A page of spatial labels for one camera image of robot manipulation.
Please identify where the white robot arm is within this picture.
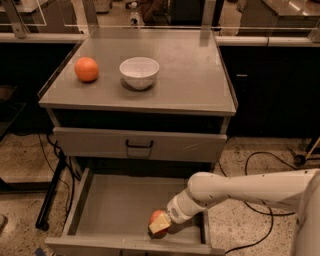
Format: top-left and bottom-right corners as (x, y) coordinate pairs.
(149, 168), (320, 256)

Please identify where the open grey middle drawer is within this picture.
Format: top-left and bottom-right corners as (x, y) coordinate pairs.
(45, 170), (224, 256)

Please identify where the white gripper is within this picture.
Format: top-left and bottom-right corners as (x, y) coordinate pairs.
(148, 194), (204, 235)

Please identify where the white ceramic bowl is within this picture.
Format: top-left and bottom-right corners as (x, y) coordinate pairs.
(119, 57), (160, 90)

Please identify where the white horizontal rail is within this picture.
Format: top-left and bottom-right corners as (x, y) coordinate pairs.
(0, 33), (320, 48)

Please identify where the closed grey upper drawer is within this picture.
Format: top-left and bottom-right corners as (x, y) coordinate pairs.
(53, 127), (227, 163)

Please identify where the grey drawer cabinet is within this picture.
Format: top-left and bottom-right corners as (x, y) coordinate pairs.
(37, 27), (239, 256)

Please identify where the black floor cable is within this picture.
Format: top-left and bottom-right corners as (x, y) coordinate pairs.
(217, 151), (310, 255)

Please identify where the black caster wheel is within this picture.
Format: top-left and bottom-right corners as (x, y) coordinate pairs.
(293, 154), (306, 166)

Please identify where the orange fruit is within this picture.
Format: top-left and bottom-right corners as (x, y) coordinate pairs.
(74, 57), (99, 82)

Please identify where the black table leg frame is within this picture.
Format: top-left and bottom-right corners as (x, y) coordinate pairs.
(35, 159), (65, 231)

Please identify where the black drawer handle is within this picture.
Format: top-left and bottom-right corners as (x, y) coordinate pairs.
(125, 139), (154, 149)

